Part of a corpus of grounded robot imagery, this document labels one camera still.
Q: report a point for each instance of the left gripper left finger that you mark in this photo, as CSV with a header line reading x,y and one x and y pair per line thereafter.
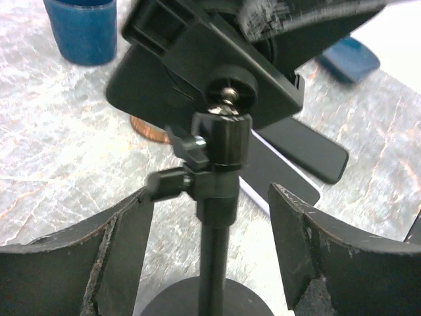
x,y
90,268

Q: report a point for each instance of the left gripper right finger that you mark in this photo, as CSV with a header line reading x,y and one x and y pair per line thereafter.
x,y
329,267

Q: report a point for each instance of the blue leaf-shaped dish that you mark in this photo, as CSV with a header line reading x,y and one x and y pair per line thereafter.
x,y
349,61

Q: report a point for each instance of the black round base stand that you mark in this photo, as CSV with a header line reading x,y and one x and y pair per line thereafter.
x,y
206,52

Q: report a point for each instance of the round wooden base stand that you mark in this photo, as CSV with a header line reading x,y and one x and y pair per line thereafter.
x,y
148,131

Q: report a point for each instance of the dark blue mug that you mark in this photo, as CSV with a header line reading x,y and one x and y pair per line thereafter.
x,y
85,31

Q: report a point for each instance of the phone with lilac case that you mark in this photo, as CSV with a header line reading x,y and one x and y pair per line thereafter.
x,y
265,165

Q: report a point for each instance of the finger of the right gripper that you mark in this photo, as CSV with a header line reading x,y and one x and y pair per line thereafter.
x,y
302,30

